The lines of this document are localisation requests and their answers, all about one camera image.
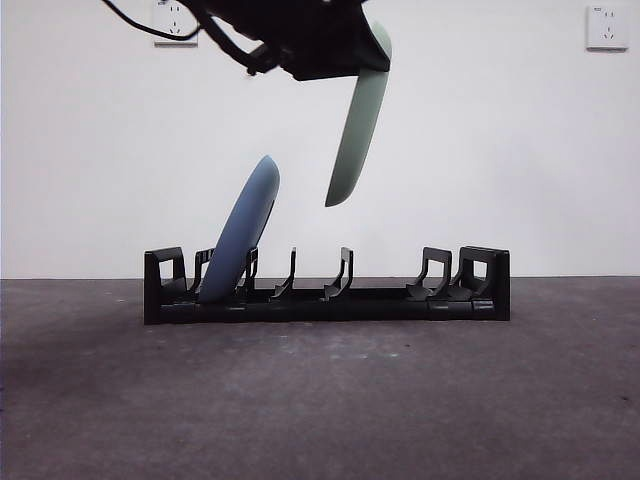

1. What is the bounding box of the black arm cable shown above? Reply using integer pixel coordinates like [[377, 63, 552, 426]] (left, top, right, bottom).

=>
[[99, 0, 211, 42]]

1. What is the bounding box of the black plastic plate rack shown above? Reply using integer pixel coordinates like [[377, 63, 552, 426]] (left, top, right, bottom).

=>
[[143, 245, 513, 326]]

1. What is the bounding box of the white wall socket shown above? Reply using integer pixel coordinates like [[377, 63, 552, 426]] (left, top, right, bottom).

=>
[[153, 0, 201, 49], [585, 5, 631, 53]]

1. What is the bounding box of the pale green round plate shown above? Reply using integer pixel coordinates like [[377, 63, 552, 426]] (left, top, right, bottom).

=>
[[324, 18, 395, 209]]

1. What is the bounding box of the blue round plate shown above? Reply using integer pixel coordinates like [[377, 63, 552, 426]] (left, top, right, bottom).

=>
[[198, 155, 283, 305]]

